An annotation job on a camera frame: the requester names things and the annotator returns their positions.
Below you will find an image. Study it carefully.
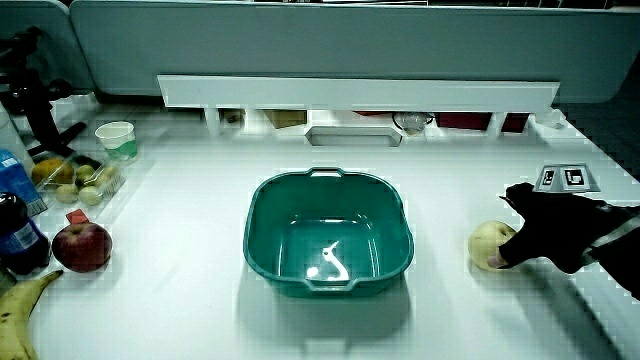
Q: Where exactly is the red paper tag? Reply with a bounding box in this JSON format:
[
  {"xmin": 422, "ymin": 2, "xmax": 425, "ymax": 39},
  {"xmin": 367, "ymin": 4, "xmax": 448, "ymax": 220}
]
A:
[{"xmin": 65, "ymin": 208, "xmax": 91, "ymax": 226}]

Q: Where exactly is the clear plastic fruit container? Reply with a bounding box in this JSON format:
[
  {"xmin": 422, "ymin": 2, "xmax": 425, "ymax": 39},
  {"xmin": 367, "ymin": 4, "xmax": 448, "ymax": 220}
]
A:
[{"xmin": 32, "ymin": 153, "xmax": 127, "ymax": 210}]

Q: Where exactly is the black camera tripod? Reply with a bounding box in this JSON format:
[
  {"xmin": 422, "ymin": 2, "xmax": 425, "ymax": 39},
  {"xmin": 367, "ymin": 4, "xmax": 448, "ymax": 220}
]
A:
[{"xmin": 0, "ymin": 26, "xmax": 88, "ymax": 159}]

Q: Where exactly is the person's right hand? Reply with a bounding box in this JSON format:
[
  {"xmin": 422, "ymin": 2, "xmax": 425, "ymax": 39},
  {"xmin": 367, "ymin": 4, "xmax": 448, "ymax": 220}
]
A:
[{"xmin": 486, "ymin": 163, "xmax": 609, "ymax": 275}]

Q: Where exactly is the clear glass cup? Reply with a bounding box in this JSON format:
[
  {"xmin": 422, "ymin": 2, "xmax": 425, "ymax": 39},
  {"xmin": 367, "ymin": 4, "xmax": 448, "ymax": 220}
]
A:
[{"xmin": 391, "ymin": 111, "xmax": 435, "ymax": 137}]

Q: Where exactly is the person's right forearm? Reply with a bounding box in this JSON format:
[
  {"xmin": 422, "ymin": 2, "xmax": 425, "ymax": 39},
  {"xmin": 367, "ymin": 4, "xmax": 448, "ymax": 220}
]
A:
[{"xmin": 582, "ymin": 199, "xmax": 640, "ymax": 302}]

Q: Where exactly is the dark red box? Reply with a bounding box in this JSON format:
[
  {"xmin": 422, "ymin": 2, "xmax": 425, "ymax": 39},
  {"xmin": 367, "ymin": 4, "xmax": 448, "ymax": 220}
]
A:
[{"xmin": 433, "ymin": 111, "xmax": 531, "ymax": 134}]

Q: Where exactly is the blue carton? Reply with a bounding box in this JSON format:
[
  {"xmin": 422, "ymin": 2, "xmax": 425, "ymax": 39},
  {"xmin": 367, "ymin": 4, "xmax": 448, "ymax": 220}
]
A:
[{"xmin": 0, "ymin": 148, "xmax": 49, "ymax": 218}]

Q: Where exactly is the red apple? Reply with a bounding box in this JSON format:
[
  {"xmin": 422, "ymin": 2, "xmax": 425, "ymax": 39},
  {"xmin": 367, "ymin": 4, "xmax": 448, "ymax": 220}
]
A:
[{"xmin": 51, "ymin": 221, "xmax": 114, "ymax": 274}]

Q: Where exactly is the white desk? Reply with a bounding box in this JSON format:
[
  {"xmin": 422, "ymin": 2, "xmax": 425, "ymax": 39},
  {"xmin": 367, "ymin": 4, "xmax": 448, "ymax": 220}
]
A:
[{"xmin": 0, "ymin": 93, "xmax": 640, "ymax": 360}]

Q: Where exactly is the orange round fruit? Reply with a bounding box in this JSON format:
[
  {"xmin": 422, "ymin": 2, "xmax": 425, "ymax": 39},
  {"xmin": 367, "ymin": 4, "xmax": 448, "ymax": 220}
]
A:
[{"xmin": 31, "ymin": 158, "xmax": 76, "ymax": 187}]

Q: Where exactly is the yellow banana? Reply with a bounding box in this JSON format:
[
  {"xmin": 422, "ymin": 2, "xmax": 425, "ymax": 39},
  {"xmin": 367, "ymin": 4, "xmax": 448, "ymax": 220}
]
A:
[{"xmin": 0, "ymin": 269, "xmax": 65, "ymax": 360}]

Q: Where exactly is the dark bottle with blue label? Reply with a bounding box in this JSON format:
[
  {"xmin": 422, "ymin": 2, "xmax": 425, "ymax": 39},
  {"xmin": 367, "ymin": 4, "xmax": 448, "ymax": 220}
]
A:
[{"xmin": 0, "ymin": 191, "xmax": 52, "ymax": 276}]

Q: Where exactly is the white and green paper cup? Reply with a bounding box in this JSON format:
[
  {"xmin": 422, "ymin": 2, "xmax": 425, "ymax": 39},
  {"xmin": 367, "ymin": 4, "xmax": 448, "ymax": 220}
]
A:
[{"xmin": 94, "ymin": 120, "xmax": 139, "ymax": 163}]

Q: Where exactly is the brown cardboard box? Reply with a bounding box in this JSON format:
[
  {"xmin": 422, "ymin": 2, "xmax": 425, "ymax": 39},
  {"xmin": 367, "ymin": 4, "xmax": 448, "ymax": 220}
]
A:
[{"xmin": 263, "ymin": 109, "xmax": 308, "ymax": 130}]

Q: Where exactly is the green plastic basin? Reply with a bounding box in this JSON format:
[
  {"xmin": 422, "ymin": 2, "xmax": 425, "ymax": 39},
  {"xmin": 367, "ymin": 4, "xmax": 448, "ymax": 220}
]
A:
[{"xmin": 242, "ymin": 166, "xmax": 416, "ymax": 300}]

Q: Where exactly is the pale yellow apple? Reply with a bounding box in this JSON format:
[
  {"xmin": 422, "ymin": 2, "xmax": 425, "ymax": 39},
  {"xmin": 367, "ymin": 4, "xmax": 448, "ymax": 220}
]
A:
[{"xmin": 467, "ymin": 220, "xmax": 518, "ymax": 273}]

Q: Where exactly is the white desk shelf riser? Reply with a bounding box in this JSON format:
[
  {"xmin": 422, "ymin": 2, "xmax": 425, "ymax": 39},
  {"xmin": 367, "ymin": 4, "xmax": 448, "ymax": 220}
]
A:
[{"xmin": 156, "ymin": 74, "xmax": 561, "ymax": 139}]

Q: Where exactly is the wide grey partition panel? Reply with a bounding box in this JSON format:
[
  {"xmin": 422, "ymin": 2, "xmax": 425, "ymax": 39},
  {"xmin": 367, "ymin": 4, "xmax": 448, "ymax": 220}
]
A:
[{"xmin": 68, "ymin": 0, "xmax": 640, "ymax": 105}]

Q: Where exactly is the narrow grey partition panel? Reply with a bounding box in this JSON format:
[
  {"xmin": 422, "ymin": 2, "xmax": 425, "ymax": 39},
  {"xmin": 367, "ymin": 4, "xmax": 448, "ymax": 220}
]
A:
[{"xmin": 0, "ymin": 0, "xmax": 95, "ymax": 93}]

